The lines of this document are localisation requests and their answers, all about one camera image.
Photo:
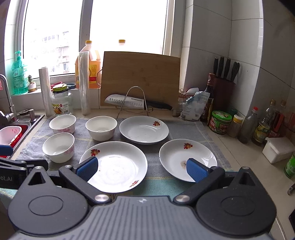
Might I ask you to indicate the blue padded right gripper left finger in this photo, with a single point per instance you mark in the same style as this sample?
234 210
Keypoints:
77 177

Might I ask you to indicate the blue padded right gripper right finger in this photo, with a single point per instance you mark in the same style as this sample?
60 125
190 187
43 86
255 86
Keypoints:
206 179

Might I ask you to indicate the white bowl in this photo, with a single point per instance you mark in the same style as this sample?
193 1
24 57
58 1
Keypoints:
63 124
101 128
59 148

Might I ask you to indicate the white plate with fruit print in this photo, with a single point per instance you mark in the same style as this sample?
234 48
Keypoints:
174 155

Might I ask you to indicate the red and white sink basket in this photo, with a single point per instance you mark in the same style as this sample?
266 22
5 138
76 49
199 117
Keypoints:
15 134

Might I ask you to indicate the grey and teal checked cloth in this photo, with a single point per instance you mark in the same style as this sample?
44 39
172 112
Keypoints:
157 181

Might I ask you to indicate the white plate front left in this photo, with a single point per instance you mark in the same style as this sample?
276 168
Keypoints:
121 166

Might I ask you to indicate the yellow lidded spice jar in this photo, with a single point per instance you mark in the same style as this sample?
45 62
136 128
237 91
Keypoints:
235 125

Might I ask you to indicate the green lidded sauce jar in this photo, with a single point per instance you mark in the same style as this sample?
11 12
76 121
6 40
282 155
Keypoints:
220 122

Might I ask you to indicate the metal faucet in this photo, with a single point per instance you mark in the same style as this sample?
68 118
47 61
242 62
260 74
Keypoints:
10 117

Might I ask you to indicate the dark soy sauce bottle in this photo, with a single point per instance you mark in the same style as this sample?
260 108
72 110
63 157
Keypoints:
207 108

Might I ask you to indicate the red capped clear bottle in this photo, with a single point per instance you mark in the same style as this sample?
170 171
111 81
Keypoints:
248 126

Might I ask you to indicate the white plastic food bag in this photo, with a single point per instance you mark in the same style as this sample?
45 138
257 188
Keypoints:
194 104

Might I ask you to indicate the yellow labelled oil bottle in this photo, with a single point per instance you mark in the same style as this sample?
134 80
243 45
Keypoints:
263 128

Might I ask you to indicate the short plastic wrap roll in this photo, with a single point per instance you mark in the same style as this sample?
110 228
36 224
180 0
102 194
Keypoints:
45 85

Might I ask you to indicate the white plate back centre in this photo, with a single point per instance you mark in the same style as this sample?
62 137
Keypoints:
144 130

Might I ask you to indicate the white plastic box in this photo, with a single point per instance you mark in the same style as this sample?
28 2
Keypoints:
277 149

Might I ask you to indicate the glass jar with label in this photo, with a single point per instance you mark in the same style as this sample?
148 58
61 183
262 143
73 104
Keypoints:
62 100

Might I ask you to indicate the green bottle at right edge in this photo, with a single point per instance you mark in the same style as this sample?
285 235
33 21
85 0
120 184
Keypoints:
289 169

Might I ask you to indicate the small potted plant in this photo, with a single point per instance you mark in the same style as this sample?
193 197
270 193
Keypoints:
32 87

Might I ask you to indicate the dark red knife block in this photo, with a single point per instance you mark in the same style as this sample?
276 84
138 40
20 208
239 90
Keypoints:
224 82

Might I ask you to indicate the green dish soap bottle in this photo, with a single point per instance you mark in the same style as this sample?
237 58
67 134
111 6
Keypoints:
20 76

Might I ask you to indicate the orange oil jug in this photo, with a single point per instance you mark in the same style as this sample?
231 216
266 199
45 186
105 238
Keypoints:
94 66

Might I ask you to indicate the bamboo cutting board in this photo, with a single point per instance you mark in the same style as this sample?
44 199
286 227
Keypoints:
155 76

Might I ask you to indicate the tall plastic wrap roll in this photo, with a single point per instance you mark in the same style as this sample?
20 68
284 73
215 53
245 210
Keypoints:
84 82

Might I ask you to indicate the metal wire rack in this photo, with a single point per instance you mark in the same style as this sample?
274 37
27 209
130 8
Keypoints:
134 102

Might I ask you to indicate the cleaver knife with black handle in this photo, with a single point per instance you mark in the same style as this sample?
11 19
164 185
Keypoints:
116 99

